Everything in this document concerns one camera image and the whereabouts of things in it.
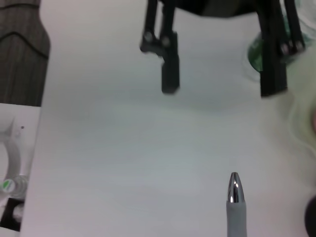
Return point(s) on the silver ballpoint pen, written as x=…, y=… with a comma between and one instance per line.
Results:
x=236, y=209

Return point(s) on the green label water bottle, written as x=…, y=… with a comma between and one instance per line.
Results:
x=255, y=54

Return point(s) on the green glass fruit plate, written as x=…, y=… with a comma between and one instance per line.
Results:
x=301, y=98

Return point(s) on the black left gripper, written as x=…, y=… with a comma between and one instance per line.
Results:
x=217, y=8

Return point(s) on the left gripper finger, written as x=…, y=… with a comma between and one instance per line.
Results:
x=170, y=74
x=274, y=74

